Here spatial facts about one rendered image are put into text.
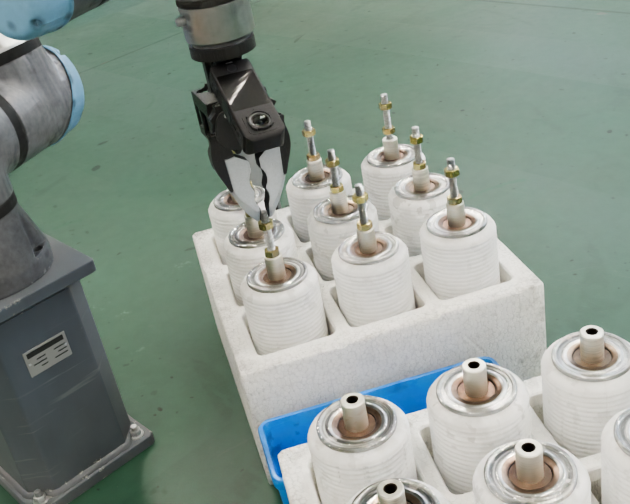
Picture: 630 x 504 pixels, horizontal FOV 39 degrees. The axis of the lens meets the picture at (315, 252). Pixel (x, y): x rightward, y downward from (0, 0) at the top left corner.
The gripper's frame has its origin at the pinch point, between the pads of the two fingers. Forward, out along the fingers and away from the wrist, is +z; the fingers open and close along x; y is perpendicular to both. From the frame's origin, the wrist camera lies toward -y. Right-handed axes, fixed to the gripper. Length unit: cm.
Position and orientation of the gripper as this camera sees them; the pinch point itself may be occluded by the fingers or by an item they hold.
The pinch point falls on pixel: (264, 210)
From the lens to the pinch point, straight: 102.9
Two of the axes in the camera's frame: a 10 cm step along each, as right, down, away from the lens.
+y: -3.9, -4.1, 8.3
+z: 1.6, 8.5, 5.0
